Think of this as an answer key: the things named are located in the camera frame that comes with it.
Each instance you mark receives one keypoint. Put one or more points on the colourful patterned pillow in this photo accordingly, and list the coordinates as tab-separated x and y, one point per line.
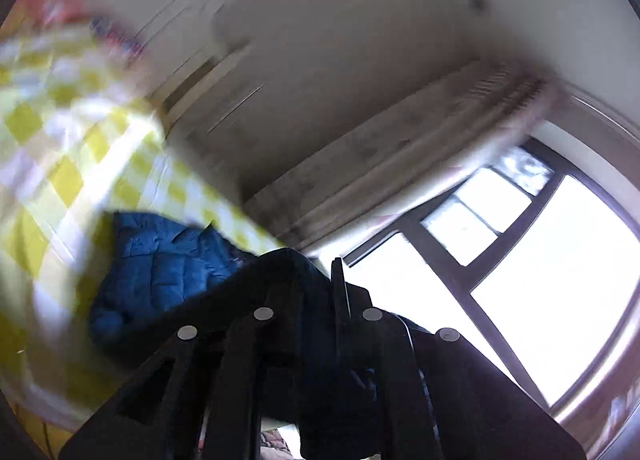
45	14

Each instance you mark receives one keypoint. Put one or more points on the beige curtain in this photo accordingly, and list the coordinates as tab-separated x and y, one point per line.
407	154

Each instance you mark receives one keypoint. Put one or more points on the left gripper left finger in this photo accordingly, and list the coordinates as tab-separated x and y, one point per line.
260	343

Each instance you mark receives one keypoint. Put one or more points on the window with dark frame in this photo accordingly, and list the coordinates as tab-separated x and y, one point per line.
529	259

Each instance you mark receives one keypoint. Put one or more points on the yellow white checkered bedsheet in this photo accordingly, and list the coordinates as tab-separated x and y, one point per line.
78	141

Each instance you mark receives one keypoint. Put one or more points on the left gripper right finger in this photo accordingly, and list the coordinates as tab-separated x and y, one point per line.
438	397

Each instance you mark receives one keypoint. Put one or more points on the blue puffer jacket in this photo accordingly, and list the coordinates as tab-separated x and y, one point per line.
166	275

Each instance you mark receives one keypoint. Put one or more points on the white wardrobe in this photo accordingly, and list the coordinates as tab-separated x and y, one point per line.
182	40

